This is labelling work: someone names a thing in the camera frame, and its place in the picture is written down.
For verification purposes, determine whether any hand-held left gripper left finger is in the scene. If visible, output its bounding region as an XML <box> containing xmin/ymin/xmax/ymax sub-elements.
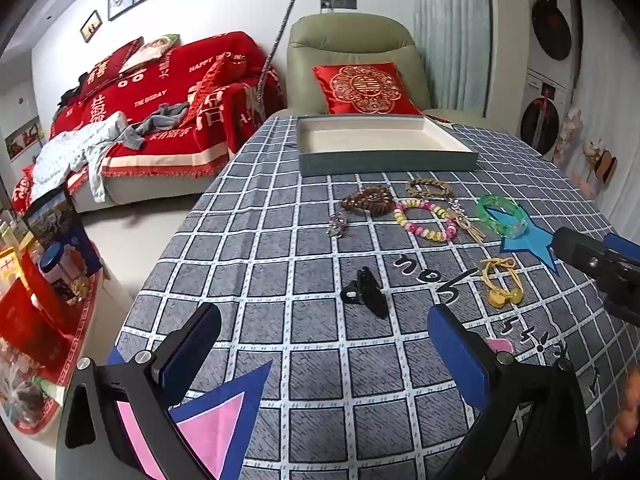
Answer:
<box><xmin>55</xmin><ymin>302</ymin><xmax>223</xmax><ymax>480</ymax></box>

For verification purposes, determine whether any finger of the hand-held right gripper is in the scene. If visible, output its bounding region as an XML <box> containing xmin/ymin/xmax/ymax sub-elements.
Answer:
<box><xmin>602</xmin><ymin>233</ymin><xmax>640</xmax><ymax>262</ymax></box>
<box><xmin>551</xmin><ymin>227</ymin><xmax>610</xmax><ymax>278</ymax></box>

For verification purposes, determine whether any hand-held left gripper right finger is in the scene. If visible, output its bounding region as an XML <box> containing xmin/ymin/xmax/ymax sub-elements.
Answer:
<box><xmin>427</xmin><ymin>302</ymin><xmax>601</xmax><ymax>480</ymax></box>

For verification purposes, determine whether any yellow hair tie with bead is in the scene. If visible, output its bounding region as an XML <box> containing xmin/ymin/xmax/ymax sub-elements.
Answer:
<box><xmin>480</xmin><ymin>257</ymin><xmax>526</xmax><ymax>307</ymax></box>

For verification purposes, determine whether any green translucent bangle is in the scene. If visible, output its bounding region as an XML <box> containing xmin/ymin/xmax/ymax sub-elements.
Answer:
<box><xmin>476</xmin><ymin>194</ymin><xmax>529</xmax><ymax>239</ymax></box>

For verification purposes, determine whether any black hair claw clip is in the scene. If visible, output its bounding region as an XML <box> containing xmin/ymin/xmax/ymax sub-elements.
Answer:
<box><xmin>340</xmin><ymin>266</ymin><xmax>389</xmax><ymax>319</ymax></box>

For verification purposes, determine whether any gold metal hair clip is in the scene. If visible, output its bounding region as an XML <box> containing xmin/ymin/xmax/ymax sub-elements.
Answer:
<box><xmin>445</xmin><ymin>199</ymin><xmax>486</xmax><ymax>244</ymax></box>

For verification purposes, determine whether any beige braided hair tie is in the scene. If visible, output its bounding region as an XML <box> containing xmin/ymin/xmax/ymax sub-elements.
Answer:
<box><xmin>405</xmin><ymin>178</ymin><xmax>454</xmax><ymax>200</ymax></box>

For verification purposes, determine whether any brown spiral hair tie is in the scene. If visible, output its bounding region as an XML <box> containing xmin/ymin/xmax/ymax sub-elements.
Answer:
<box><xmin>339</xmin><ymin>185</ymin><xmax>396</xmax><ymax>217</ymax></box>

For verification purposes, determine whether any shallow grey-green tray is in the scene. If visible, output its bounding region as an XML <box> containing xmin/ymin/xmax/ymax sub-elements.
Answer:
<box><xmin>296</xmin><ymin>115</ymin><xmax>479</xmax><ymax>177</ymax></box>

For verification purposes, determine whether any person's right hand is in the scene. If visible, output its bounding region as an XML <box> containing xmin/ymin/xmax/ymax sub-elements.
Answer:
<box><xmin>612</xmin><ymin>365</ymin><xmax>640</xmax><ymax>456</ymax></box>

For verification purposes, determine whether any wooden ornament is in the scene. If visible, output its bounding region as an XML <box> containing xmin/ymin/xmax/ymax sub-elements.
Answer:
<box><xmin>581</xmin><ymin>137</ymin><xmax>619</xmax><ymax>187</ymax></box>

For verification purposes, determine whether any pink flower decoration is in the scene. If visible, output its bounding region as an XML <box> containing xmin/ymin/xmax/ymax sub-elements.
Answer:
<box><xmin>552</xmin><ymin>106</ymin><xmax>584</xmax><ymax>167</ymax></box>

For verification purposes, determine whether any red patterned tray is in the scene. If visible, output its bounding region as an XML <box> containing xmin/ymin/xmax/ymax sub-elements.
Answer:
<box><xmin>0</xmin><ymin>269</ymin><xmax>107</xmax><ymax>437</ymax></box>

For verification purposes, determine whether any white washing machine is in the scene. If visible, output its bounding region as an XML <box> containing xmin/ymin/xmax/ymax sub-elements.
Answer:
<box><xmin>520</xmin><ymin>71</ymin><xmax>572</xmax><ymax>163</ymax></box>

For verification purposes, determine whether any blue lid jar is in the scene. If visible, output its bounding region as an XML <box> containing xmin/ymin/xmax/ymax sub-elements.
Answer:
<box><xmin>38</xmin><ymin>242</ymin><xmax>77</xmax><ymax>292</ymax></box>

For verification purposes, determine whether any beige sofa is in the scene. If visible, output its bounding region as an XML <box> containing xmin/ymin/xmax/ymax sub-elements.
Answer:
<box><xmin>74</xmin><ymin>157</ymin><xmax>232</xmax><ymax>212</ymax></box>

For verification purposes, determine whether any blue printed box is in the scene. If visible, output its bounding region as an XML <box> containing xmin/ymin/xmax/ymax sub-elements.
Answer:
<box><xmin>22</xmin><ymin>184</ymin><xmax>104</xmax><ymax>282</ymax></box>

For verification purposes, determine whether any yellow box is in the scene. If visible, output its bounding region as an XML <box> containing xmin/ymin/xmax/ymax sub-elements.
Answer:
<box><xmin>0</xmin><ymin>220</ymin><xmax>37</xmax><ymax>282</ymax></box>

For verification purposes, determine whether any grey garment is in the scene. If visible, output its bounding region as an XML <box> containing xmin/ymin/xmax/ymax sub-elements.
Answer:
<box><xmin>122</xmin><ymin>102</ymin><xmax>191</xmax><ymax>150</ymax></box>

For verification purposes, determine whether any white garment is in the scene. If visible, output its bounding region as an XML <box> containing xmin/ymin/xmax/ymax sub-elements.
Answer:
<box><xmin>32</xmin><ymin>112</ymin><xmax>132</xmax><ymax>204</ymax></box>

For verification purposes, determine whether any white dryer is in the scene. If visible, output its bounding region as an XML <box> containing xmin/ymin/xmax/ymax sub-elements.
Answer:
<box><xmin>526</xmin><ymin>0</ymin><xmax>584</xmax><ymax>82</ymax></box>

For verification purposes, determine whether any red covered sofa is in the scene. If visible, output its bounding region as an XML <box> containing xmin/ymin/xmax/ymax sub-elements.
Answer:
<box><xmin>10</xmin><ymin>32</ymin><xmax>287</xmax><ymax>213</ymax></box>

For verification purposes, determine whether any pale green curtain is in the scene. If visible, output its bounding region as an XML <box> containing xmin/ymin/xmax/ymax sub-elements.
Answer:
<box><xmin>412</xmin><ymin>0</ymin><xmax>494</xmax><ymax>117</ymax></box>

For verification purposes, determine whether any red fringed pillow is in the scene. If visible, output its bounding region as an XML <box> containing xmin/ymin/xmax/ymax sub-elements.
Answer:
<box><xmin>187</xmin><ymin>53</ymin><xmax>251</xmax><ymax>111</ymax></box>

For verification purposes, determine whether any red embroidered cushion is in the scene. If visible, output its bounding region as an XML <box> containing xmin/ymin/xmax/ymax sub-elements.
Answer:
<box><xmin>312</xmin><ymin>62</ymin><xmax>424</xmax><ymax>116</ymax></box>

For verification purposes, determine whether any red pillow with white characters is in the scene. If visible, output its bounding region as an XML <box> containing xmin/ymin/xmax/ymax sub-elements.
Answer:
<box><xmin>79</xmin><ymin>37</ymin><xmax>144</xmax><ymax>102</ymax></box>

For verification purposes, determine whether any photo printed pillow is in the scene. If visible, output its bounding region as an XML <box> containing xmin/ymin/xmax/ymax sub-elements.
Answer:
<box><xmin>119</xmin><ymin>34</ymin><xmax>181</xmax><ymax>74</ymax></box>

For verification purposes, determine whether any green leather armchair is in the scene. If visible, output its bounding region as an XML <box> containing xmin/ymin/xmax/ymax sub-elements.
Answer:
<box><xmin>286</xmin><ymin>14</ymin><xmax>501</xmax><ymax>128</ymax></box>

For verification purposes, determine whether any pink yellow beaded bracelet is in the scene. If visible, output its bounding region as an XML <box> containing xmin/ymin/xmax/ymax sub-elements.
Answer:
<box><xmin>393</xmin><ymin>198</ymin><xmax>459</xmax><ymax>244</ymax></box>

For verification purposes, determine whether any unframed wall photo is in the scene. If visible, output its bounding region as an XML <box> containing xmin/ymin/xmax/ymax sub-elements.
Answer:
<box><xmin>4</xmin><ymin>115</ymin><xmax>44</xmax><ymax>161</ymax></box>

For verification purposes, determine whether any small black picture frame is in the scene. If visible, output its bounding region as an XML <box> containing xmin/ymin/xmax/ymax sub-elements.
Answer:
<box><xmin>79</xmin><ymin>8</ymin><xmax>104</xmax><ymax>44</ymax></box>

